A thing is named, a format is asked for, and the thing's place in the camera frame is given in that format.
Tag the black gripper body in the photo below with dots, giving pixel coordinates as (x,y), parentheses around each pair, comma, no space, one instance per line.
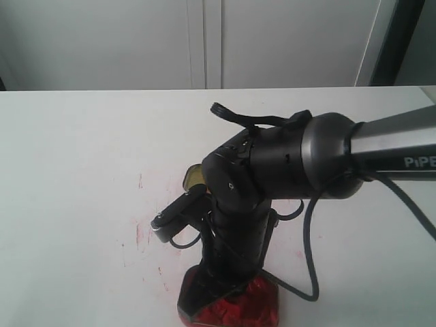
(236,247)

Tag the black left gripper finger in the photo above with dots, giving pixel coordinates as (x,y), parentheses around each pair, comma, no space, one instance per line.
(202,287)

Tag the red ink pad tin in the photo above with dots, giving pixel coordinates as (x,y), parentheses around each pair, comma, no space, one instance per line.
(255,304)

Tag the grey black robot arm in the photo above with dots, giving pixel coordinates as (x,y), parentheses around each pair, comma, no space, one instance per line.
(276,169)

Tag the gold tin lid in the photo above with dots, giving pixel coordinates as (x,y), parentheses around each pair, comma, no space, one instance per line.
(193,176)

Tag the white cabinet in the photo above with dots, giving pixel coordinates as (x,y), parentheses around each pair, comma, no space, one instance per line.
(115,45)

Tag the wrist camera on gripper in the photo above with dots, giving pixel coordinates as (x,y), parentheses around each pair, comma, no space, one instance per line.
(177,214)

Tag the dark vertical post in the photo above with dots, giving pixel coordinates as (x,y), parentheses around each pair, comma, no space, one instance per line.
(402,25)

